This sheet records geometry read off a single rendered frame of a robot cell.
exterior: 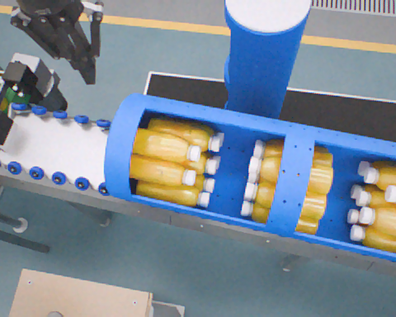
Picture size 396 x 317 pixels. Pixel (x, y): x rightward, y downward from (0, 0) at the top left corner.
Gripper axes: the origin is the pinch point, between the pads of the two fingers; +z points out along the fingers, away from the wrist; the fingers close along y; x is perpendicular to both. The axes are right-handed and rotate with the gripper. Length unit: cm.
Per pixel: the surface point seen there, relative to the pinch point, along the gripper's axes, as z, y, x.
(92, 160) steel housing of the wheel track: 59, -16, 5
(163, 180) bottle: 38.6, 8.6, -8.7
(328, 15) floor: 151, 103, 131
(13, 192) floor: 154, -90, 23
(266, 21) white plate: 47, 41, 45
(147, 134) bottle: 33.2, 5.2, 1.6
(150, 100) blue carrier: 31.1, 6.3, 10.0
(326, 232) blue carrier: 50, 51, -22
